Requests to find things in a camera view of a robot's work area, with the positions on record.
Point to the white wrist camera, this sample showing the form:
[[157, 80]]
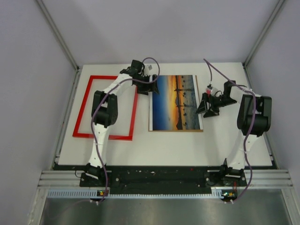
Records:
[[213, 90], [148, 67]]

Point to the left corner aluminium post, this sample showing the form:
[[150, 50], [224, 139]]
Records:
[[57, 34]]

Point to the grey slotted cable duct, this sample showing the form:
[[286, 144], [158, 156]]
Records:
[[98, 194]]

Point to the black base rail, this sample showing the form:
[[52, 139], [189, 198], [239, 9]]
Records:
[[163, 180]]

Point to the brown fibreboard backing board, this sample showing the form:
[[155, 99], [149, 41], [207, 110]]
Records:
[[196, 80]]

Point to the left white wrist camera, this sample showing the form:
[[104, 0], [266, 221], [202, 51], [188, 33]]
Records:
[[148, 67]]

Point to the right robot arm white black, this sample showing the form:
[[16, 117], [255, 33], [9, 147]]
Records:
[[253, 119]]

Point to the corner aluminium post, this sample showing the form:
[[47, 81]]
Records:
[[264, 32], [57, 34]]

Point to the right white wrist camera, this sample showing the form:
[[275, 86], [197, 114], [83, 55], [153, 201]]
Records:
[[213, 90]]

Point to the sunset photo print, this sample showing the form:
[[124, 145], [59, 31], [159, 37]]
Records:
[[175, 103]]

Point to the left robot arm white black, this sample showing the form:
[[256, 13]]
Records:
[[143, 75]]

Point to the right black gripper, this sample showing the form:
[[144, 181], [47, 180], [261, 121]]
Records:
[[203, 108]]

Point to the red picture frame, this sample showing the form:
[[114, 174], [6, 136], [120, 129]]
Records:
[[127, 105]]

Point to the right corner aluminium post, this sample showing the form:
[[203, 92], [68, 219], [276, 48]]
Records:
[[264, 32]]

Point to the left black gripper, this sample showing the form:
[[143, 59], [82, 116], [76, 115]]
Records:
[[151, 86]]

